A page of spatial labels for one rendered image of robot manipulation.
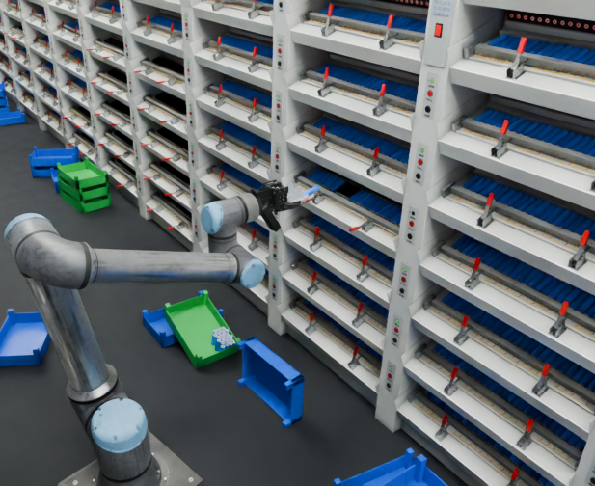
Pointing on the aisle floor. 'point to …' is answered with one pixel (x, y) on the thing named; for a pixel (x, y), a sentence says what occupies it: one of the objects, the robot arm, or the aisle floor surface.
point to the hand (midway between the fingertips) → (303, 197)
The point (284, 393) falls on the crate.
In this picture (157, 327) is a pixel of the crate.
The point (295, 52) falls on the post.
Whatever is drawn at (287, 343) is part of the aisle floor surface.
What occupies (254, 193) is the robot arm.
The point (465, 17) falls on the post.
